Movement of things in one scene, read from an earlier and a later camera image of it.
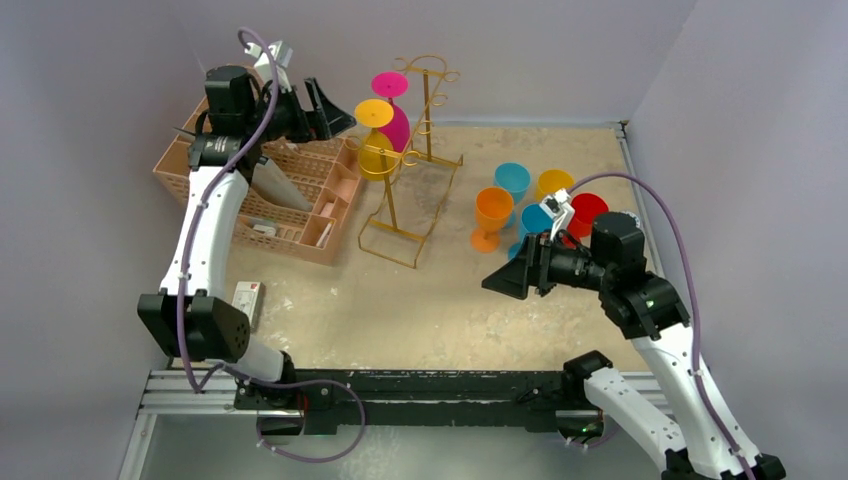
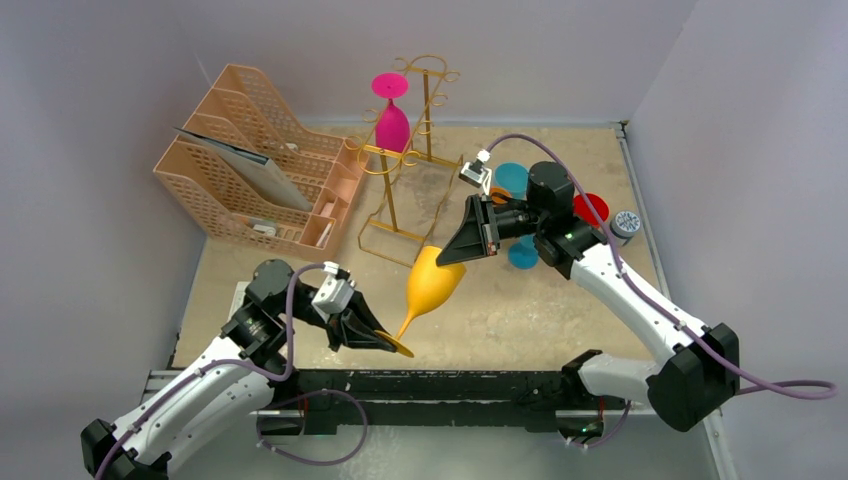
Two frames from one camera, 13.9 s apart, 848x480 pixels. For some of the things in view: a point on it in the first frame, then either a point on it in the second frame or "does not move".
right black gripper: [542, 264] -> [490, 225]
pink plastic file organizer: [328, 172] does not move
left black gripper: [330, 120] -> [355, 325]
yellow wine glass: [375, 113] -> [430, 287]
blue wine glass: [514, 176] does not move
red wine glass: [585, 205] does not move
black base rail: [417, 399] does not move
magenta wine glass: [390, 85] does not move
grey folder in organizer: [268, 180] does not move
